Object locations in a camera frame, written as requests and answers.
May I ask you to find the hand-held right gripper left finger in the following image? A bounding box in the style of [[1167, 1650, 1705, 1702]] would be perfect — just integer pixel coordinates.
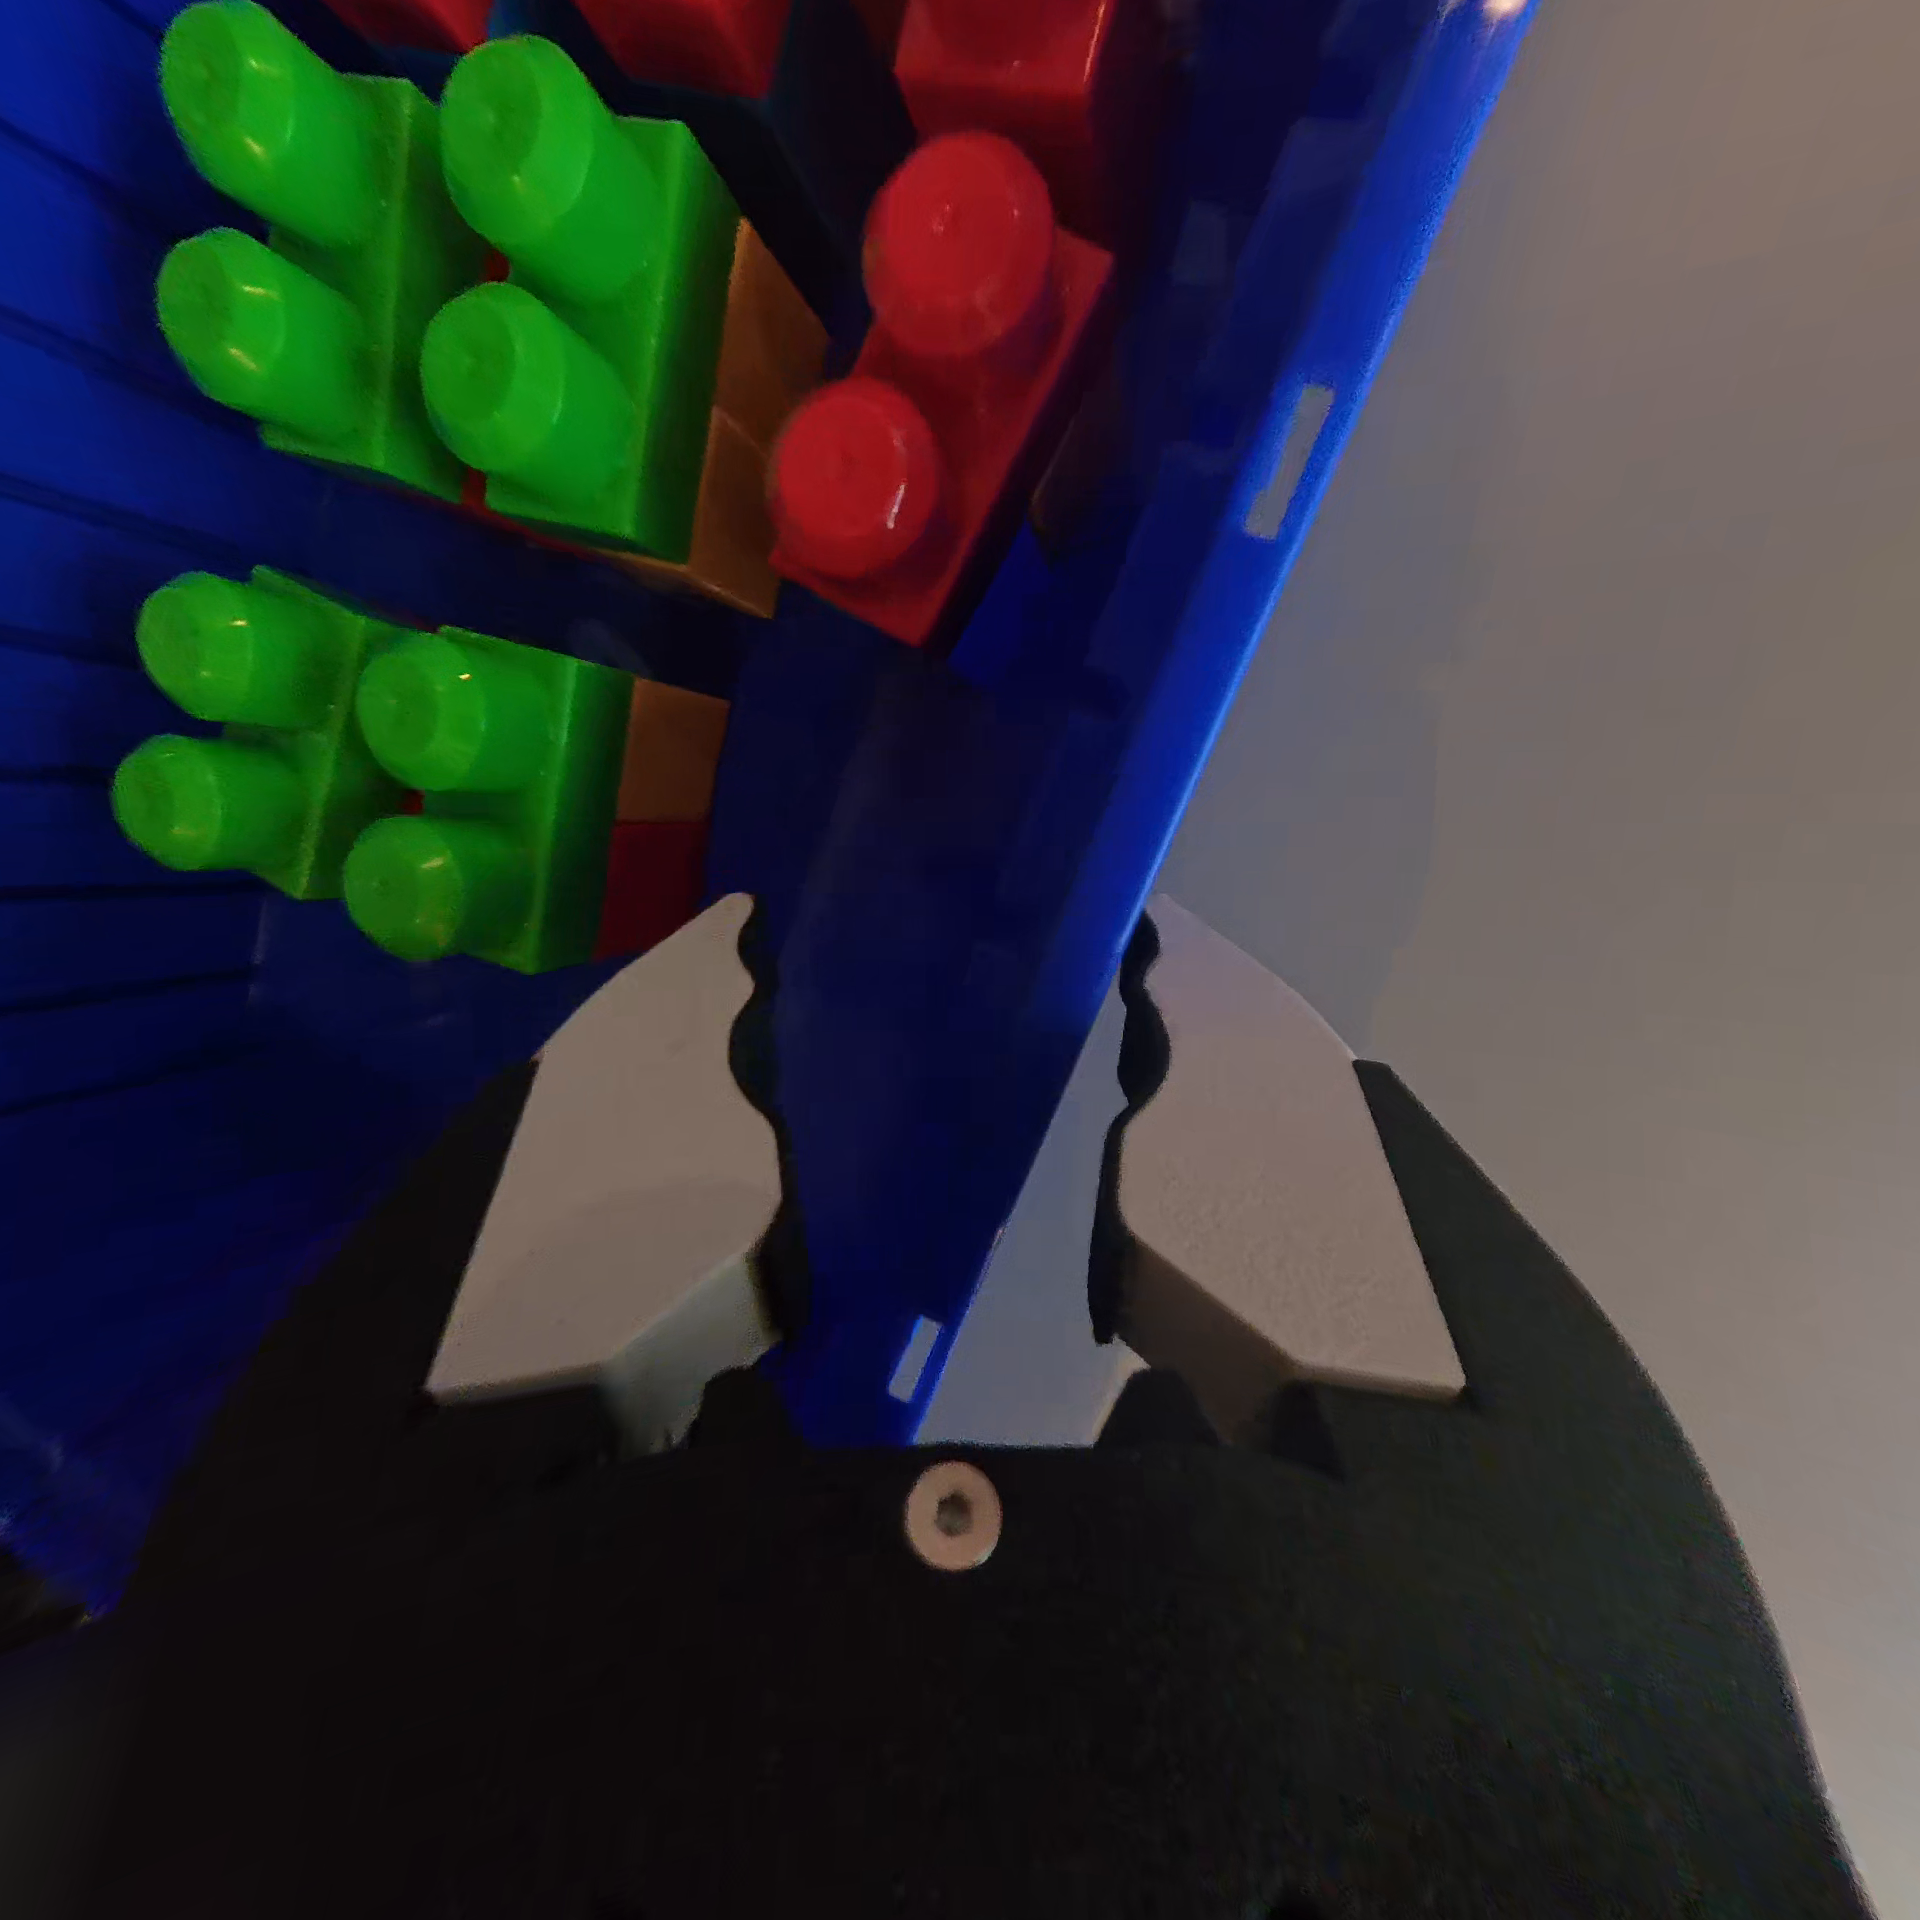
[[423, 894, 798, 1456]]

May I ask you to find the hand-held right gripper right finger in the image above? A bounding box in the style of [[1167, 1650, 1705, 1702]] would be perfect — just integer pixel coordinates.
[[1089, 897, 1472, 1449]]

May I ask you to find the blue ribbed plastic bin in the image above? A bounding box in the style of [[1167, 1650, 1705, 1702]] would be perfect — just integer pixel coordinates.
[[0, 0, 1549, 1623]]

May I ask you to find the cluster of building blocks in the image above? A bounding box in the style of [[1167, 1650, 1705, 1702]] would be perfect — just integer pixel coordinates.
[[111, 0, 1121, 976]]

